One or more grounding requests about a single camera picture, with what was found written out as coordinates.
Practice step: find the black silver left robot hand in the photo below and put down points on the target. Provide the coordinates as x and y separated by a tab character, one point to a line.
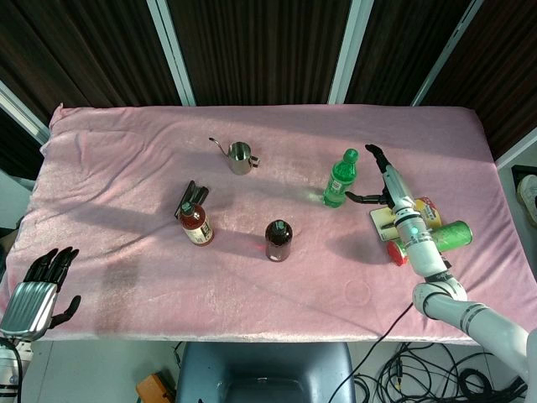
29	308

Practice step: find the orange floor object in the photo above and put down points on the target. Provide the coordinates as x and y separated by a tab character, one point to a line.
155	388

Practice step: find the pink table cloth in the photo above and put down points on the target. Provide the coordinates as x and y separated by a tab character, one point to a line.
268	294

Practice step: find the blue-grey chair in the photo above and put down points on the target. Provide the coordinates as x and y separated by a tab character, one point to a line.
264	373

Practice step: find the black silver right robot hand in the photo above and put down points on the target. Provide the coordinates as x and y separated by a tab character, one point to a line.
396	186

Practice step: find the black hair clip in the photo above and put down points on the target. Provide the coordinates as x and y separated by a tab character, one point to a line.
194	193

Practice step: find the steel gooseneck pitcher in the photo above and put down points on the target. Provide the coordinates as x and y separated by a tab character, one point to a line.
239	161

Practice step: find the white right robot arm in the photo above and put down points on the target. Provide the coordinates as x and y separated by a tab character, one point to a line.
461	310

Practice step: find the white sneaker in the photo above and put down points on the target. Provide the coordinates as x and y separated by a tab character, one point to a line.
529	197

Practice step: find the green plastic bottle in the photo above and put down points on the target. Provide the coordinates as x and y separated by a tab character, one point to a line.
337	180

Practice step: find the black framed box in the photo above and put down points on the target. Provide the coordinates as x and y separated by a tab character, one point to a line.
522	170

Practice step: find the razor blister pack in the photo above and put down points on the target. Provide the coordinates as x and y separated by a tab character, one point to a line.
379	220

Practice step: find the red sauce bottle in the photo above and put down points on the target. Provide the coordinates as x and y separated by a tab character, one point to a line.
197	226

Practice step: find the dark brown glass bottle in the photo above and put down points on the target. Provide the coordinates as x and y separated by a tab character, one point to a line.
277	243

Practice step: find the green chips can red lid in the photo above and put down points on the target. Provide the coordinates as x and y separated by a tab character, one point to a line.
455	236

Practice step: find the white aluminium frame post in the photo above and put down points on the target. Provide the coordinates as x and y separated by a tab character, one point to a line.
518	151
174	54
23	113
444	54
350	54

